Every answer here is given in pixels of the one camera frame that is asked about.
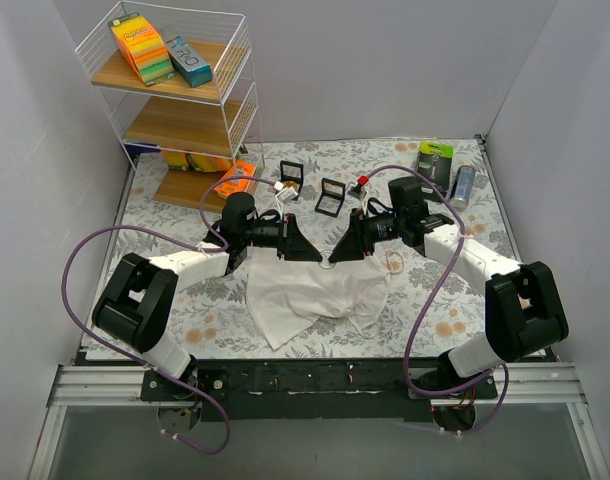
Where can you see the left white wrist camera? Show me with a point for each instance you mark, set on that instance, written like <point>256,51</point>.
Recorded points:
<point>281,195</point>

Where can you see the left black display box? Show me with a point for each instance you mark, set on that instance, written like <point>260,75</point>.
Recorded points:
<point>292,176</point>

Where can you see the black display box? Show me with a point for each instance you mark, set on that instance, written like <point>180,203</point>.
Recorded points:
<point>292,176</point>
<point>332,197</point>

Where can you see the blue silver can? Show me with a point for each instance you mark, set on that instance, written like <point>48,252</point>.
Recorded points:
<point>462,187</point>

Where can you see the green black razor package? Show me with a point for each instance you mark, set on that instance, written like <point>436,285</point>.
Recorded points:
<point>434,162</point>

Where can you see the right black display box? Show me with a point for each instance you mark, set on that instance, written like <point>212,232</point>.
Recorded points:
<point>332,197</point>

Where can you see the white garment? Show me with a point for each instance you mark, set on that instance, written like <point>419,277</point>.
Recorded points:
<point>285,298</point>

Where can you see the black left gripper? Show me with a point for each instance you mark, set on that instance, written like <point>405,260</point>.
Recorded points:
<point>289,236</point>

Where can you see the white wire wooden shelf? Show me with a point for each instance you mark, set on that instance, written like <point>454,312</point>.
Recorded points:
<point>219,118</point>

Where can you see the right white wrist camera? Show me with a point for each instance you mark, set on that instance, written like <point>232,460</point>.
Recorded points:
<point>358,189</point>

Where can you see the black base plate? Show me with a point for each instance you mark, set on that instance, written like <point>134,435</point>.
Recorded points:
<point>311,389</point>

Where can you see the aluminium frame rail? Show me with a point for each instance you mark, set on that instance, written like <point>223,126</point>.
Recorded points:
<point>122,386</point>

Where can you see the orange sponge pack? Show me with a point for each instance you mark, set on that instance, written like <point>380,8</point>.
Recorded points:
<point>143,48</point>

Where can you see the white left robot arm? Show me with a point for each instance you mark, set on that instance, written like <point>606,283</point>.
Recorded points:
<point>136,302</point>

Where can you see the orange small package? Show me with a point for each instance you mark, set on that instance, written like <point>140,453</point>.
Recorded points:
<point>236,179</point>

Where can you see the teal grey carton box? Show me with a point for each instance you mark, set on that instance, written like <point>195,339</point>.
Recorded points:
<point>187,62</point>

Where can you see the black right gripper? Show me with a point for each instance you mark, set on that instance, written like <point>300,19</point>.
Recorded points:
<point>358,233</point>

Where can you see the yellow sponge pack lower shelf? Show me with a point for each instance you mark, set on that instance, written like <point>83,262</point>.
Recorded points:
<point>185,161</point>

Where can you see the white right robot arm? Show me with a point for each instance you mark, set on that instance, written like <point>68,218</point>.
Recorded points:
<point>523,309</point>

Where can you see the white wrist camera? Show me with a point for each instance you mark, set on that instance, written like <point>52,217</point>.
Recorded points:
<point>281,195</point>
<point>358,189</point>

